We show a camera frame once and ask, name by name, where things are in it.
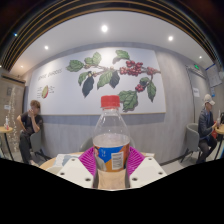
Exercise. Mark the clear red-capped drink bottle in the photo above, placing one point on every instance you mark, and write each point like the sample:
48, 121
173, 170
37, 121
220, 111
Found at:
111, 133

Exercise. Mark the round ceiling spot lights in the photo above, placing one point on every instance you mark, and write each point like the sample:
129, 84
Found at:
104, 28

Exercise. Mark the small round wooden side table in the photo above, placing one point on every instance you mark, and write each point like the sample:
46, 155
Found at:
5, 130

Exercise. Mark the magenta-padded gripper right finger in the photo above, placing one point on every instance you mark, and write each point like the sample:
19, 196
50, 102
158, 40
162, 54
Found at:
145, 171

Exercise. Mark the green exit sign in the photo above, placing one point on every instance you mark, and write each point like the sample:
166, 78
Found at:
196, 66

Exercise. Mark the white notice board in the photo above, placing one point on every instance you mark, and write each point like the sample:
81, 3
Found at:
213, 76

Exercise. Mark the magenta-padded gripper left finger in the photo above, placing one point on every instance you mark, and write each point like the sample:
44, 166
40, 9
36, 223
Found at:
78, 171

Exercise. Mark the white paper wall notice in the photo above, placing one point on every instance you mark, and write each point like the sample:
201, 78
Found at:
196, 92

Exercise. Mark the person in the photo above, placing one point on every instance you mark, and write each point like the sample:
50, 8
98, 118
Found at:
28, 126
206, 128

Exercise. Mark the coffee plant wall mural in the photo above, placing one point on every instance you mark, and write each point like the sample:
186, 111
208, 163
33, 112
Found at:
66, 93

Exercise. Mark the white printed paper sheet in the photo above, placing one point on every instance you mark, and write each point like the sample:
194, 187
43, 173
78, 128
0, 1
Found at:
65, 159

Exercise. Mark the small clear bottle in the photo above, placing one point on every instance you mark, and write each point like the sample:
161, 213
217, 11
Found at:
7, 123

